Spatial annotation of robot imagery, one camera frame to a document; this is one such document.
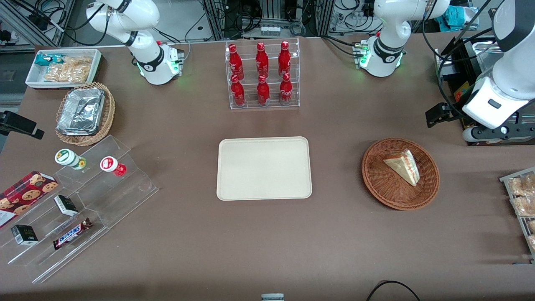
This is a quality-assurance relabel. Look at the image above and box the triangular sandwich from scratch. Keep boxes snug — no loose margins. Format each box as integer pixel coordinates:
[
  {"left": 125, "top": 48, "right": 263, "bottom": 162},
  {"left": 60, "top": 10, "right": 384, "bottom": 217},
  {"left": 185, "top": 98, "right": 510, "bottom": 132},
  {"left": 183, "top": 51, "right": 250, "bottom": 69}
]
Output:
[{"left": 383, "top": 149, "right": 420, "bottom": 187}]

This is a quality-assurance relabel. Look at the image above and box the tray of pastry bags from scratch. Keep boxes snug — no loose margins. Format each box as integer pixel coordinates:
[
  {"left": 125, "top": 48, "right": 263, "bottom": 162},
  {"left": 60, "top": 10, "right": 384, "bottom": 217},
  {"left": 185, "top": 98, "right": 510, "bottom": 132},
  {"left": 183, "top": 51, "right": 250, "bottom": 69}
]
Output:
[{"left": 499, "top": 167, "right": 535, "bottom": 265}]

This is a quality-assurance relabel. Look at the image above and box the brown round wicker basket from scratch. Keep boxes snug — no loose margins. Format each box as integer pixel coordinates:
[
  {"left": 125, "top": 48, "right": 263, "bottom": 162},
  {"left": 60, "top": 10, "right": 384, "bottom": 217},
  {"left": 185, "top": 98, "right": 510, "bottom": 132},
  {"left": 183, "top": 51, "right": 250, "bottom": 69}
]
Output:
[{"left": 362, "top": 138, "right": 440, "bottom": 211}]

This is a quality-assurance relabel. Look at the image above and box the beige plastic tray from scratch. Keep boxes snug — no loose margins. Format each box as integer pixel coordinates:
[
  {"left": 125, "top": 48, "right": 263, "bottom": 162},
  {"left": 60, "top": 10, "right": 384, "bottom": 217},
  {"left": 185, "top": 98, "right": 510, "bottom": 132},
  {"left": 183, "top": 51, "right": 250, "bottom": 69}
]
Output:
[{"left": 217, "top": 137, "right": 313, "bottom": 201}]

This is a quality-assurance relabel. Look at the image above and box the light oval wicker basket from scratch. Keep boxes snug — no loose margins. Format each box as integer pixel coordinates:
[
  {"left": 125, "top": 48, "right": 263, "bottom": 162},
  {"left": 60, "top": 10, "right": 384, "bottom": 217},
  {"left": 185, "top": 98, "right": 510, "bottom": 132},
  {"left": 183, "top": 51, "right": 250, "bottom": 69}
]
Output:
[{"left": 55, "top": 82, "right": 116, "bottom": 146}]

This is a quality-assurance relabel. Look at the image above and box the black glass display case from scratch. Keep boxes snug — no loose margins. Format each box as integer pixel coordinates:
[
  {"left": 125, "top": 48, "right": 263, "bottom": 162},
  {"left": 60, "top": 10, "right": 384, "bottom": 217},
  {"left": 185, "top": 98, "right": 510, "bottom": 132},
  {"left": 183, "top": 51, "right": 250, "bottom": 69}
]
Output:
[{"left": 434, "top": 37, "right": 535, "bottom": 146}]

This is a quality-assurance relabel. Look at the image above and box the clear bag of pastries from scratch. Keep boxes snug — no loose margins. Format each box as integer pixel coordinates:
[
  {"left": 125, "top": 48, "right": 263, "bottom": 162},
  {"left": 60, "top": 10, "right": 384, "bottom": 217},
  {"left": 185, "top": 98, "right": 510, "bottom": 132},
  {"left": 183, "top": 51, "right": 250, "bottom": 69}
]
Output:
[
  {"left": 507, "top": 174, "right": 535, "bottom": 197},
  {"left": 511, "top": 196, "right": 535, "bottom": 217}
]

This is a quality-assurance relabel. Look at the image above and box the red soda bottle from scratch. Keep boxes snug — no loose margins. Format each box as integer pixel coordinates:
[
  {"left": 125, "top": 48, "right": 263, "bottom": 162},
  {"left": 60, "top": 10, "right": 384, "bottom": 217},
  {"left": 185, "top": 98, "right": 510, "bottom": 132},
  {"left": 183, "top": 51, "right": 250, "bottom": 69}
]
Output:
[
  {"left": 255, "top": 42, "right": 269, "bottom": 78},
  {"left": 278, "top": 41, "right": 292, "bottom": 78},
  {"left": 279, "top": 73, "right": 293, "bottom": 105},
  {"left": 230, "top": 74, "right": 246, "bottom": 106},
  {"left": 228, "top": 44, "right": 245, "bottom": 81},
  {"left": 257, "top": 75, "right": 271, "bottom": 105}
]

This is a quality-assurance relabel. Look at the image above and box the clear acrylic bottle rack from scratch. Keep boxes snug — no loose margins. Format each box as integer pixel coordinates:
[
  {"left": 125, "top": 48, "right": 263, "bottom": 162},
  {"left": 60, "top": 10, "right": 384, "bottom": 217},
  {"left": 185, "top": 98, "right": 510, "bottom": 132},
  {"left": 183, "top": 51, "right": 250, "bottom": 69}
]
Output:
[{"left": 225, "top": 37, "right": 301, "bottom": 110}]

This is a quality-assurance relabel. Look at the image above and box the clear acrylic stepped shelf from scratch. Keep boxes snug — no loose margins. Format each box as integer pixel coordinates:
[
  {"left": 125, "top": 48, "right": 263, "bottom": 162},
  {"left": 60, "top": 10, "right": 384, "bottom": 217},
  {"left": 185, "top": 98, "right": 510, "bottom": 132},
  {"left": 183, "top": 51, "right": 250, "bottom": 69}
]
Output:
[{"left": 0, "top": 134, "right": 160, "bottom": 284}]

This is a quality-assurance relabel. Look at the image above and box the red label yogurt bottle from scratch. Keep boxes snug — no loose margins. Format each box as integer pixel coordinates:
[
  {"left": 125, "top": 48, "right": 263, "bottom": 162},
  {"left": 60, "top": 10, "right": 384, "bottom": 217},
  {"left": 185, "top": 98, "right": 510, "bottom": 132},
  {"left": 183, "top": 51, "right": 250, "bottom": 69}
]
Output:
[{"left": 100, "top": 156, "right": 127, "bottom": 177}]

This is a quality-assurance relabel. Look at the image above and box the stack of foil trays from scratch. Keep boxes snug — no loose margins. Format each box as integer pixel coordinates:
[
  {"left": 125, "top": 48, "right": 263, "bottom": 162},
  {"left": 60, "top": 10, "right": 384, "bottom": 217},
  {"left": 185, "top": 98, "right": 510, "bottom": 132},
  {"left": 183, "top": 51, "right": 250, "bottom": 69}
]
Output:
[{"left": 56, "top": 87, "right": 106, "bottom": 136}]

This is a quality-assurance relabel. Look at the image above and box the clear bag of crackers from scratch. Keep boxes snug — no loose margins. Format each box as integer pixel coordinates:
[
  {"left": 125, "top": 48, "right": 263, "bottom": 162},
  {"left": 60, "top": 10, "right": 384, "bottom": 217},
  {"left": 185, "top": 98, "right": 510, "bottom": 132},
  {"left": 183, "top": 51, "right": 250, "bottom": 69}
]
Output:
[{"left": 43, "top": 56, "right": 93, "bottom": 83}]

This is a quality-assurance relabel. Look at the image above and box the green label yogurt bottle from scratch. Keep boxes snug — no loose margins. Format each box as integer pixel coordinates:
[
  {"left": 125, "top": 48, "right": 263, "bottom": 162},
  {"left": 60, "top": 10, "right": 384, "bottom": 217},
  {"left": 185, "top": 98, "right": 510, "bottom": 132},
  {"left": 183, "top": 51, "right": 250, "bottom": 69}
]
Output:
[{"left": 55, "top": 149, "right": 87, "bottom": 171}]

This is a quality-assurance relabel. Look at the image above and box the small black box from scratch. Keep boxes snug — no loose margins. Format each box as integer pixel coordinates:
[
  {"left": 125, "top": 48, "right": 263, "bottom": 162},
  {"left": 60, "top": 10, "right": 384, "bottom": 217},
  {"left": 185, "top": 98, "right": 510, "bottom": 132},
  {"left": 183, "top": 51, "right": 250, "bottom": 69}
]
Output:
[
  {"left": 11, "top": 224, "right": 39, "bottom": 246},
  {"left": 54, "top": 195, "right": 79, "bottom": 217}
]

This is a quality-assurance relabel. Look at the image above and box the Snickers chocolate bar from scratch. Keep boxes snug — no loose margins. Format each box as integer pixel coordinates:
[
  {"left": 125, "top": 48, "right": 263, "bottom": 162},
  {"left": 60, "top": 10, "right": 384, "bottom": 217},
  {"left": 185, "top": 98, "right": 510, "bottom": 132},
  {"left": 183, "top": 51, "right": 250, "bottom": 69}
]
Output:
[{"left": 52, "top": 218, "right": 93, "bottom": 250}]

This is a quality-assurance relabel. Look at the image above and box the teal snack packet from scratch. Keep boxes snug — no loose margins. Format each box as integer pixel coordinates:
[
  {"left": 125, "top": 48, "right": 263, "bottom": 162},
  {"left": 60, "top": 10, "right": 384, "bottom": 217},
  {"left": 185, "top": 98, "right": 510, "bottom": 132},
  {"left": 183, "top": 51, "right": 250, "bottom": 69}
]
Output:
[{"left": 35, "top": 54, "right": 67, "bottom": 66}]

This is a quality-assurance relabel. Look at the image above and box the white rectangular snack bin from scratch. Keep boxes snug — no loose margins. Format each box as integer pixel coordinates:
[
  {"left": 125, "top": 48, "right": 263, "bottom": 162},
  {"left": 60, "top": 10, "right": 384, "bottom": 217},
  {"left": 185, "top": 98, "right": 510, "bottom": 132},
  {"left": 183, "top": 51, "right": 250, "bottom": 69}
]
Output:
[{"left": 25, "top": 48, "right": 102, "bottom": 89}]

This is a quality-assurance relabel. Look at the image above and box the red cookie box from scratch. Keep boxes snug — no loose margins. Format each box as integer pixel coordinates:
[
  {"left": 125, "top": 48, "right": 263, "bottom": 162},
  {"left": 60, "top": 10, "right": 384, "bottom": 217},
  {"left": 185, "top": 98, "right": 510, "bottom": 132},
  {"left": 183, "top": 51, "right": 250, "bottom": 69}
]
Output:
[{"left": 0, "top": 171, "right": 59, "bottom": 229}]

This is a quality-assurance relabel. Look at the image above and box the black looped cable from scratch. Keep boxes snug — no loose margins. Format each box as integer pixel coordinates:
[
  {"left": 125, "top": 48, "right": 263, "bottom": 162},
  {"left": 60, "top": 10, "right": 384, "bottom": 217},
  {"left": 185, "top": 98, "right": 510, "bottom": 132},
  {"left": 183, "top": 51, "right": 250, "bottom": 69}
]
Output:
[{"left": 366, "top": 280, "right": 421, "bottom": 301}]

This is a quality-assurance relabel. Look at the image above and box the black device on mount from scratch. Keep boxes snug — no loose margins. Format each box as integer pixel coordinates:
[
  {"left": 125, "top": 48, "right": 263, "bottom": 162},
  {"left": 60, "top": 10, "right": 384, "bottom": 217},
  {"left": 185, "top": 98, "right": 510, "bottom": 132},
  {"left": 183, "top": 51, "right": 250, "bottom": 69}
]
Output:
[{"left": 0, "top": 110, "right": 45, "bottom": 140}]

